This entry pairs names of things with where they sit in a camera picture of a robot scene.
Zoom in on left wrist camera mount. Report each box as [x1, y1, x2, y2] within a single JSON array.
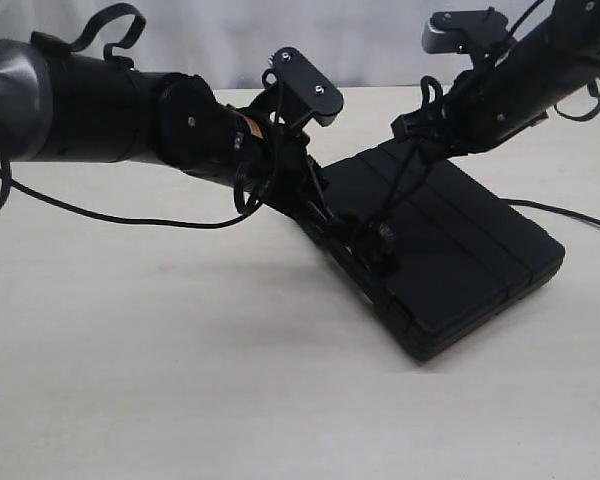
[[262, 46, 344, 131]]

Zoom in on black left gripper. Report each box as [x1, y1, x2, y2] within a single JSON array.
[[232, 120, 340, 236]]

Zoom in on black cord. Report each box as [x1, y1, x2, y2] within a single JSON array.
[[349, 74, 600, 276]]

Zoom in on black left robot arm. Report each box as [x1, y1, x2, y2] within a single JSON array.
[[0, 36, 344, 232]]

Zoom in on thin black left cable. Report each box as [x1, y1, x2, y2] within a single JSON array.
[[0, 149, 261, 232]]

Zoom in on black plastic tool case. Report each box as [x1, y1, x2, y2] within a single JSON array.
[[310, 161, 565, 362]]

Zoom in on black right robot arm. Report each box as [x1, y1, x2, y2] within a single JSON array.
[[391, 1, 600, 160]]

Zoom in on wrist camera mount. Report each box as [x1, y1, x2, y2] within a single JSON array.
[[262, 46, 344, 131], [421, 8, 509, 55]]

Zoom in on white backdrop curtain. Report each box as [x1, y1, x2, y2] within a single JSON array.
[[0, 0, 600, 91]]

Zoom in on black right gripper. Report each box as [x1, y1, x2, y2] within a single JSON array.
[[391, 79, 480, 163]]

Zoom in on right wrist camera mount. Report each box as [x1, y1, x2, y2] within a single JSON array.
[[421, 8, 509, 55]]

